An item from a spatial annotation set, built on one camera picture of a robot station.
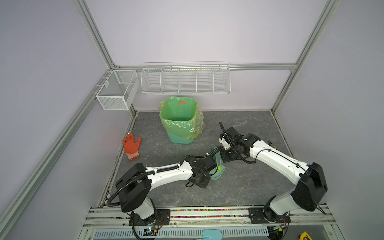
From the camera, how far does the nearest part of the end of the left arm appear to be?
590mm

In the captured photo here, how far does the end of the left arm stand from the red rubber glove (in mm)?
481

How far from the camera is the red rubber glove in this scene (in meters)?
0.97
